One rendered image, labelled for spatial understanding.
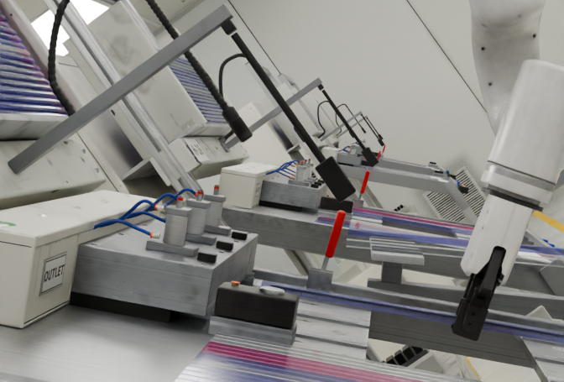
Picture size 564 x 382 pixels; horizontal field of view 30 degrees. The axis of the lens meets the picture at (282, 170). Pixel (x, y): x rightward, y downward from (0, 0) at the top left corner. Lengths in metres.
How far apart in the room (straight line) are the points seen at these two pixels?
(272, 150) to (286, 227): 3.58
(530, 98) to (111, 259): 0.52
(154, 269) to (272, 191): 1.45
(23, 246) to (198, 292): 0.19
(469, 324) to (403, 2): 7.62
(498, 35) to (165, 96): 1.13
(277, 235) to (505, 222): 0.97
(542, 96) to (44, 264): 0.60
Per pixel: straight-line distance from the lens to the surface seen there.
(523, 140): 1.24
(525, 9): 1.24
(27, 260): 0.92
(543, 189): 1.25
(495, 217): 1.23
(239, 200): 2.34
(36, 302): 0.95
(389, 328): 1.37
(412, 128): 8.76
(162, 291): 1.02
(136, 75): 1.11
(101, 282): 1.04
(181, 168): 2.12
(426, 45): 8.79
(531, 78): 1.25
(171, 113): 2.27
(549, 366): 1.16
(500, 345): 1.38
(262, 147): 5.71
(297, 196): 2.45
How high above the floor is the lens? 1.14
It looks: 2 degrees up
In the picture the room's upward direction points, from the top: 35 degrees counter-clockwise
